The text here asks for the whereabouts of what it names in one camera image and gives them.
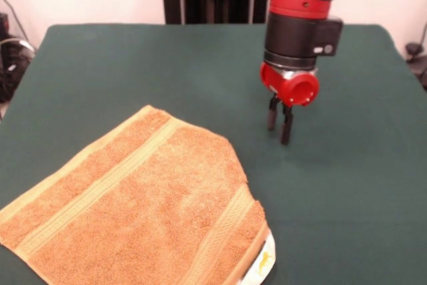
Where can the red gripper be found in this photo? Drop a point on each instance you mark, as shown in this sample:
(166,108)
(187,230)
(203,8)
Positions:
(293,86)

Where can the black device with red light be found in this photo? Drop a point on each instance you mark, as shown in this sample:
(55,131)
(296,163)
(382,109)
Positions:
(3,24)

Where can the dark green table cloth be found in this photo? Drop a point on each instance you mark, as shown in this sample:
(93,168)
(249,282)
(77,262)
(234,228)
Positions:
(100,81)

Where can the small black adapter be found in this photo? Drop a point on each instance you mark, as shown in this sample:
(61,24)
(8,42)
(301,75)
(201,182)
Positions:
(413,49)

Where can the orange terry towel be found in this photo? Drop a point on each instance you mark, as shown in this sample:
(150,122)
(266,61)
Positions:
(133,205)

